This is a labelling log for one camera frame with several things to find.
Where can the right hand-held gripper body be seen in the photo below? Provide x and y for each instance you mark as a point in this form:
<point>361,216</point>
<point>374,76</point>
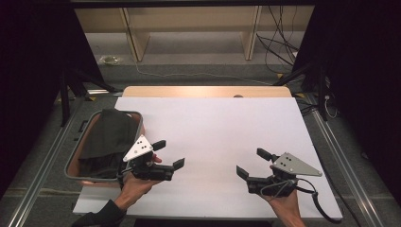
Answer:
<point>293,165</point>

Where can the person's right hand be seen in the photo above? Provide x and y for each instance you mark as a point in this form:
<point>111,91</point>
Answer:
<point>287,206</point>

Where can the light wooden shelf unit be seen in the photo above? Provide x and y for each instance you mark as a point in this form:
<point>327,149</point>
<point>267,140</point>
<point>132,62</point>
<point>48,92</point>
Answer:
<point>189,19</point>

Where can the black metal stand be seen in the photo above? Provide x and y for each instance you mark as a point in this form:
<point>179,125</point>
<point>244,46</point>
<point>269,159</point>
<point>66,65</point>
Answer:
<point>64,101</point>
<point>321,101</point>

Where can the pink basket with grey rim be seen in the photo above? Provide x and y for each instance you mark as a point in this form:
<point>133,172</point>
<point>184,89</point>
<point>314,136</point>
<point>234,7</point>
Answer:
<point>73,168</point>

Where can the aluminium floor rail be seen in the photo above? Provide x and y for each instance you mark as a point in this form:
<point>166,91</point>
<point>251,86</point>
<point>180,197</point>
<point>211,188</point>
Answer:
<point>343,167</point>
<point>39,176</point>

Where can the black curtain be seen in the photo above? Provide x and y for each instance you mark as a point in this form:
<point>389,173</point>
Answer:
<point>362,63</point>
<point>31,63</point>

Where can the dark grey pleated skirt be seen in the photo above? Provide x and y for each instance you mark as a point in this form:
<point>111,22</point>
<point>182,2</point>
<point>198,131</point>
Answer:
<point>110,135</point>

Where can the person's left hand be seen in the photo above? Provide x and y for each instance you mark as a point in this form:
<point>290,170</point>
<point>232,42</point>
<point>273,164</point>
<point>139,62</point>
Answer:
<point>134,187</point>

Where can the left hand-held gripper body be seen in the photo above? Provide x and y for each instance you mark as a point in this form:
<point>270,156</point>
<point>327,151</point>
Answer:
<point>138,150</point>

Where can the crumpled clear plastic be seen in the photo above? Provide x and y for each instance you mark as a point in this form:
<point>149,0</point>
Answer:
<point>110,60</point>

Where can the white board table cover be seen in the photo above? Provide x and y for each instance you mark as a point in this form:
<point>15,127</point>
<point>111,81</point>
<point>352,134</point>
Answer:
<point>214,132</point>

